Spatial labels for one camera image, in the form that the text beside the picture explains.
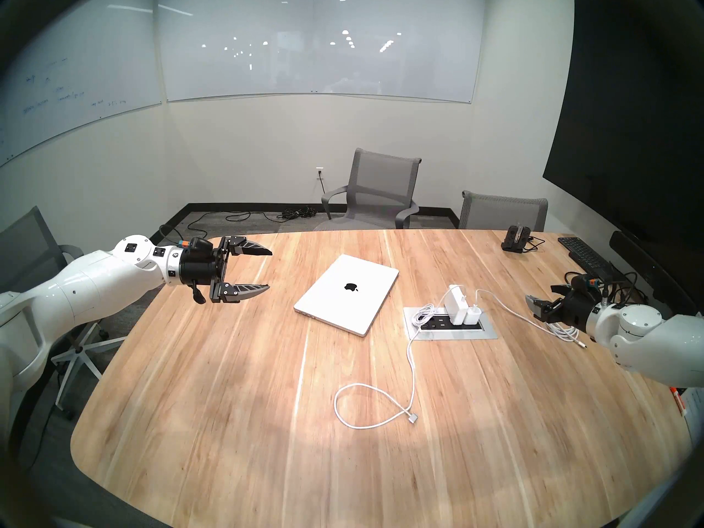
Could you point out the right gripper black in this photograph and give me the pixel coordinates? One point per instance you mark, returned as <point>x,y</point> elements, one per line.
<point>575,309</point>

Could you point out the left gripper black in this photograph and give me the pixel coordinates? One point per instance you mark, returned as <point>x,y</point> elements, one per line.
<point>201,268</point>

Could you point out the silver MacBook laptop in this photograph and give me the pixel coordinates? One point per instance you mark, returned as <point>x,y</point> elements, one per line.
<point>330,301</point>

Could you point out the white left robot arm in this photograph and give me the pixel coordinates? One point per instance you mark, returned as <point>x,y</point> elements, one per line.
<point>82,290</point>

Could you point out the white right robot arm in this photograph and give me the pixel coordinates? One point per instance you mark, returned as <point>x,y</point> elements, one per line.
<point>660,340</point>

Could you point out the black controller charging dock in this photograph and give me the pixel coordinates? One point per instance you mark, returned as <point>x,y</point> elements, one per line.
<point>516,241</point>

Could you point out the black keyboard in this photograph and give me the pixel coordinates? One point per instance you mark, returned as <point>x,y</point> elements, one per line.
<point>583,254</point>

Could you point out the small white power adapter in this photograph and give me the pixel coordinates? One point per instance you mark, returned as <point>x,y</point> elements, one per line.
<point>473,315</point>

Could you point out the grey table power outlet box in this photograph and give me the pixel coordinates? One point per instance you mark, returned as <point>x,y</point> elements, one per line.
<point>467,333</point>

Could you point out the large white power adapter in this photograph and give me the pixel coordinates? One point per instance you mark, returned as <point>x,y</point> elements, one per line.
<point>456,307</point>

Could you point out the grey mesh chair without arms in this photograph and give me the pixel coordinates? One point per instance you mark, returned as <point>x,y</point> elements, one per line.
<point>503,213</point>

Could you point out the red and white marker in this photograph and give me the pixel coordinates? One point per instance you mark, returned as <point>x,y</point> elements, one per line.
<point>679,400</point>

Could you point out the grey mesh armchair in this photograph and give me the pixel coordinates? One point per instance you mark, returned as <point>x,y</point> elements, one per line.
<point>382,175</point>

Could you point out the white printed paper sheet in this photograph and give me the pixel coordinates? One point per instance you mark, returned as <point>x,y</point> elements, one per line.
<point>694,408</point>

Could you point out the large black TV screen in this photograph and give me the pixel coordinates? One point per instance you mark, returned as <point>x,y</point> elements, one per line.
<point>632,120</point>

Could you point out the dark grey office chair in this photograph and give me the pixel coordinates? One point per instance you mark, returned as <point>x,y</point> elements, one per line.
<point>27,246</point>

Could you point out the large clean glass whiteboard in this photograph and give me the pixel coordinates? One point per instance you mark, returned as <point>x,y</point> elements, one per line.
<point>302,48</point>

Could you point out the glass whiteboard with writing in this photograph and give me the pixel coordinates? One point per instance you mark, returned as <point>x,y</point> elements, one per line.
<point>71,81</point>

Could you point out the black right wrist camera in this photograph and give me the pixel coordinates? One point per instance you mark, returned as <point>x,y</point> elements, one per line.
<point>584,282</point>

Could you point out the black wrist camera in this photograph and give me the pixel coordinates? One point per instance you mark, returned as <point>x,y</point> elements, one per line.
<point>584,282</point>
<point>201,245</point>

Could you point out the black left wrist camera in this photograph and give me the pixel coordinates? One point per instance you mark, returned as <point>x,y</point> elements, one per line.
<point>201,245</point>

